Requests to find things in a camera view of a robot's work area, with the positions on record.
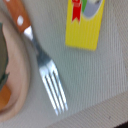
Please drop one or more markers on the blurred grey-green gripper finger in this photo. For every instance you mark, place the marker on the blurred grey-green gripper finger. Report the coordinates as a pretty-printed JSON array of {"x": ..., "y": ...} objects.
[{"x": 3, "y": 58}]

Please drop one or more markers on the orange bread loaf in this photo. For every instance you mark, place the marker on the orange bread loaf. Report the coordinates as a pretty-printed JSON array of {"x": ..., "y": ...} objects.
[{"x": 5, "y": 95}]

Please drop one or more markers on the round wooden plate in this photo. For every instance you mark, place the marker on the round wooden plate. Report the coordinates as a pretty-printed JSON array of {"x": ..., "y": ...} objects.
[{"x": 18, "y": 69}]

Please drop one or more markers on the fork with orange handle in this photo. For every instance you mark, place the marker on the fork with orange handle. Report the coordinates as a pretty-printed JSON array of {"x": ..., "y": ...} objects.
[{"x": 47, "y": 68}]

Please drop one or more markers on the yellow butter box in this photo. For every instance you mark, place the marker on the yellow butter box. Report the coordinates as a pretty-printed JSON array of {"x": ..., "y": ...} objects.
[{"x": 83, "y": 23}]

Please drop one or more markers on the woven beige placemat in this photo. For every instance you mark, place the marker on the woven beige placemat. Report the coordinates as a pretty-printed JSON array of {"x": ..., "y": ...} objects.
[{"x": 95, "y": 82}]

